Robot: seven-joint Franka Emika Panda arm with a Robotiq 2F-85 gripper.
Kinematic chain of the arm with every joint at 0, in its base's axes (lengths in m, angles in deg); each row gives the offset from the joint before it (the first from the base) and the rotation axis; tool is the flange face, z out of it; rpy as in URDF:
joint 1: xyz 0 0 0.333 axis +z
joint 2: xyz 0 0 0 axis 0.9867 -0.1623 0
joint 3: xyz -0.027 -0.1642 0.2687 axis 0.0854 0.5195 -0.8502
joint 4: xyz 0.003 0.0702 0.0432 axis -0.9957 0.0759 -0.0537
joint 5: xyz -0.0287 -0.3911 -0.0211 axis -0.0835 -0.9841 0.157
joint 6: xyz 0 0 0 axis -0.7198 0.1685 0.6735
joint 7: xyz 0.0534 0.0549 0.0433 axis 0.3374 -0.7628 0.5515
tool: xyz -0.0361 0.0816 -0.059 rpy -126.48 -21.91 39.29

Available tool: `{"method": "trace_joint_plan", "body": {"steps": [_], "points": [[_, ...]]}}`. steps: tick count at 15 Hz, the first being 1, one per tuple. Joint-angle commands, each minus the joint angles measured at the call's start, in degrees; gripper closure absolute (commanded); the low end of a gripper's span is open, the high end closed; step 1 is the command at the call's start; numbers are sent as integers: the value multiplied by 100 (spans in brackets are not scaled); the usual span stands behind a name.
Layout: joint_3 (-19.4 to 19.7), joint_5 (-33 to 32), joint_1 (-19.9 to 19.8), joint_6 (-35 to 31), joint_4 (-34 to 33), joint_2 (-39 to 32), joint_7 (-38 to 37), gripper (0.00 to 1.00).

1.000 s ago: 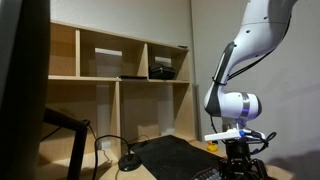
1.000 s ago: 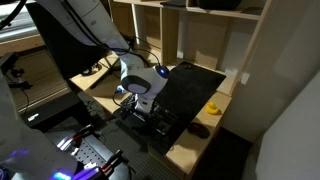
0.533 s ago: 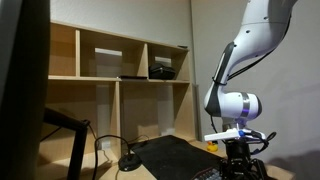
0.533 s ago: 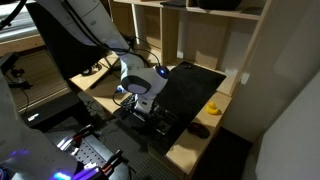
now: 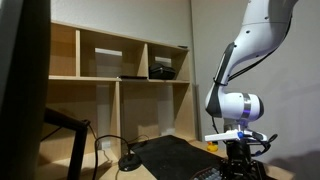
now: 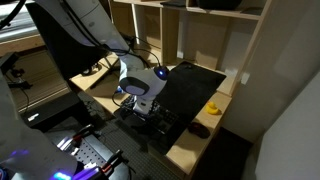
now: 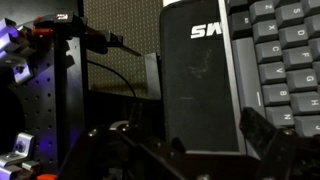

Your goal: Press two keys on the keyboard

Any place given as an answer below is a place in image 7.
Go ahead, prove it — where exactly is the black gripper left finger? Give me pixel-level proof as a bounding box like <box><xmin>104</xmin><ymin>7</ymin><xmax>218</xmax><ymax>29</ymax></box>
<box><xmin>57</xmin><ymin>102</ymin><xmax>202</xmax><ymax>180</ymax></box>

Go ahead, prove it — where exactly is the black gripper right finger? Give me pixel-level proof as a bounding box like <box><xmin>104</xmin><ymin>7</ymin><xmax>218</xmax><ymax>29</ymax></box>
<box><xmin>238</xmin><ymin>106</ymin><xmax>320</xmax><ymax>180</ymax></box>

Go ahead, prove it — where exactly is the dark mechanical keyboard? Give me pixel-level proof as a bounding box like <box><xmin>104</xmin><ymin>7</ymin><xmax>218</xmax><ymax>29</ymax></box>
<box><xmin>217</xmin><ymin>0</ymin><xmax>320</xmax><ymax>158</ymax></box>

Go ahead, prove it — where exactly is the orange black bar clamp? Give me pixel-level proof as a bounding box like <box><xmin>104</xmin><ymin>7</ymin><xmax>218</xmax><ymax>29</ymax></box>
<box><xmin>34</xmin><ymin>172</ymin><xmax>58</xmax><ymax>180</ymax></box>
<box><xmin>32</xmin><ymin>12</ymin><xmax>143</xmax><ymax>58</ymax></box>

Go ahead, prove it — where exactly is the black desk mat white logo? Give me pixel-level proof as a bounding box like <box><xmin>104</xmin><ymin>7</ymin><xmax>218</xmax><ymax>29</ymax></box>
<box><xmin>158</xmin><ymin>0</ymin><xmax>250</xmax><ymax>156</ymax></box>

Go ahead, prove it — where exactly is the thin black floor wire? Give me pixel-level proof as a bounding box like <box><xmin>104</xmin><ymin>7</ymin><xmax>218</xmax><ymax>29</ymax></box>
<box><xmin>86</xmin><ymin>58</ymin><xmax>138</xmax><ymax>100</ymax></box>

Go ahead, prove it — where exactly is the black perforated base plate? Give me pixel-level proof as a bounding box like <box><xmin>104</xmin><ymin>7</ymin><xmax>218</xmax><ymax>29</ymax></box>
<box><xmin>7</xmin><ymin>35</ymin><xmax>90</xmax><ymax>175</ymax></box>

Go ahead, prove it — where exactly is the silver corner bracket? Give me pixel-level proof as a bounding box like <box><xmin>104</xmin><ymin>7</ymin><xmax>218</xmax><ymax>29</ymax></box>
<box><xmin>0</xmin><ymin>131</ymin><xmax>37</xmax><ymax>168</ymax></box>
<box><xmin>12</xmin><ymin>59</ymin><xmax>35</xmax><ymax>85</ymax></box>

